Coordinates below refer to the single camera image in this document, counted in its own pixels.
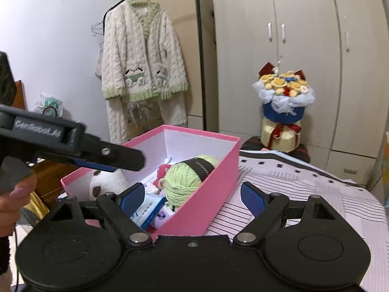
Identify pink cardboard box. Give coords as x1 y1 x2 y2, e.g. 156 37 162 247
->
61 125 241 241

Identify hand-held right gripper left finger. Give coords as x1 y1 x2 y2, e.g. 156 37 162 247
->
45 182 152 247

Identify black vertical pole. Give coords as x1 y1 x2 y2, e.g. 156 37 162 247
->
193 0 212 132

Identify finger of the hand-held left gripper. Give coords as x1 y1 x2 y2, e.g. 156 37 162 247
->
73 133 146 172

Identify cream pajama pants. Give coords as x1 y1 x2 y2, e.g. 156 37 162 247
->
105 93 188 146

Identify white tissue packet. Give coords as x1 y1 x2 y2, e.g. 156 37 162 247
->
131 194 167 228
142 182 161 194

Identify clear plastic bag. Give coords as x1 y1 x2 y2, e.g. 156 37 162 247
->
33 92 65 118

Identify red fluffy pompom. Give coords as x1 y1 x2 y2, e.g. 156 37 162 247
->
155 164 174 187

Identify yellow flower bouquet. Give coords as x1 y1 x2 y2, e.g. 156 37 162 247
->
252 62 315 154

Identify green yarn ball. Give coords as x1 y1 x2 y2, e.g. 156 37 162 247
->
159 155 221 212

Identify yellow cloth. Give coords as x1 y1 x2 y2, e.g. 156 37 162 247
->
23 192 50 220

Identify person's left hand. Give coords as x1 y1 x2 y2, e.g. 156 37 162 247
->
0 173 36 238

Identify beige wardrobe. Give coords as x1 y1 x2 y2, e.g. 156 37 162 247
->
210 0 389 189

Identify cream knitted cardigan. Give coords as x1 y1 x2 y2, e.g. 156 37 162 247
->
102 0 188 102

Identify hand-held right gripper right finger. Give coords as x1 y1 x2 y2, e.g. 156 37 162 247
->
232 182 338 247

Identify panda plush toy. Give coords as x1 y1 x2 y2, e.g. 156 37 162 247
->
89 169 130 197

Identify purple plush toy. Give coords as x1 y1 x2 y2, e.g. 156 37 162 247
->
151 205 178 229

